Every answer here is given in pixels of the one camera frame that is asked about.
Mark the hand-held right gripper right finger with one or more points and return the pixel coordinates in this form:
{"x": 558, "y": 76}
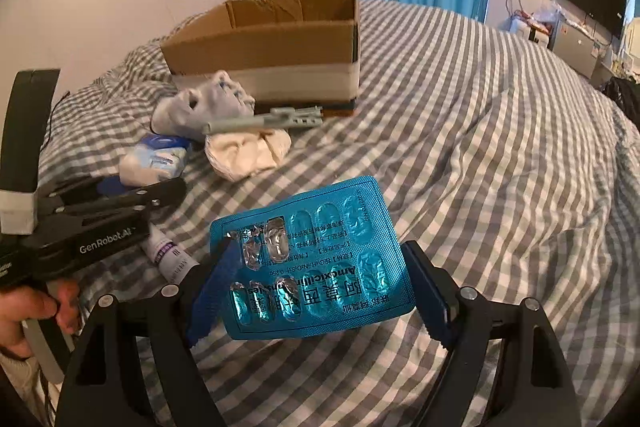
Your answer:
{"x": 431, "y": 294}

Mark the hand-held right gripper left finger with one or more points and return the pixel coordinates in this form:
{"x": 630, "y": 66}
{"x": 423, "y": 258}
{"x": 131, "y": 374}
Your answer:
{"x": 214, "y": 294}

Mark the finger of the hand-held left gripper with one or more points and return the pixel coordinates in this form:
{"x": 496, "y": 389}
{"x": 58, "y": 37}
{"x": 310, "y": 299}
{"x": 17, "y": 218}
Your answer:
{"x": 107, "y": 186}
{"x": 150, "y": 194}

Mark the blue pill blister pack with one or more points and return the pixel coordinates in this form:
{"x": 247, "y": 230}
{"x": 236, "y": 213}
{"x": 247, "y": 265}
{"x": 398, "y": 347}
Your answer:
{"x": 320, "y": 257}

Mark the person's left hand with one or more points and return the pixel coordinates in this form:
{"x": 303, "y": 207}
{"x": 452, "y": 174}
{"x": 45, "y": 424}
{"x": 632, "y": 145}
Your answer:
{"x": 30, "y": 312}

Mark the blue white tissue packet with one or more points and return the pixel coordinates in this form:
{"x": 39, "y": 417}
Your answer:
{"x": 152, "y": 159}

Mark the white purple ointment tube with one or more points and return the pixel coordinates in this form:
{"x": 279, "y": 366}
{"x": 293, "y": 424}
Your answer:
{"x": 167, "y": 257}

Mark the white crumpled cloth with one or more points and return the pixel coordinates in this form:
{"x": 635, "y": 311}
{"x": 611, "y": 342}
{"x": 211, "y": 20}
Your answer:
{"x": 245, "y": 154}

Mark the grey white sock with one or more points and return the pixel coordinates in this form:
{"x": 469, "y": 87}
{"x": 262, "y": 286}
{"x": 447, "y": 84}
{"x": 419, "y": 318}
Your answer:
{"x": 205, "y": 104}

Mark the grey plastic tool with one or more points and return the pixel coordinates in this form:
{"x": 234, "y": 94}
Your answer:
{"x": 260, "y": 121}

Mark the grey checked blanket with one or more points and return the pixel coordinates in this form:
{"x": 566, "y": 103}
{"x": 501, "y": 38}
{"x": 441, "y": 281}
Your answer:
{"x": 490, "y": 167}

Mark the open cardboard box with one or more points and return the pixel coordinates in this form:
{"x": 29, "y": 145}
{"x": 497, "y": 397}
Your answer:
{"x": 270, "y": 52}

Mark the black bag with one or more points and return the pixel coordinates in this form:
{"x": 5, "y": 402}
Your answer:
{"x": 622, "y": 99}

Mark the silver mini fridge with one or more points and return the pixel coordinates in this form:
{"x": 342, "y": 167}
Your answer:
{"x": 579, "y": 49}

